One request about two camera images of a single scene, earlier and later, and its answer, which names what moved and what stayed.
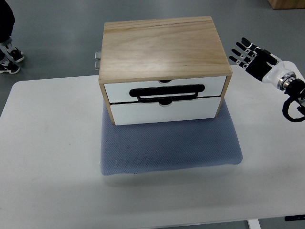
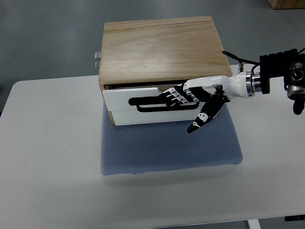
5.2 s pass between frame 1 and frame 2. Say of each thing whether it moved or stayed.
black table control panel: stayed
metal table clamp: stayed
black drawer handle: moved
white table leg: stayed
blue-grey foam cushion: stayed
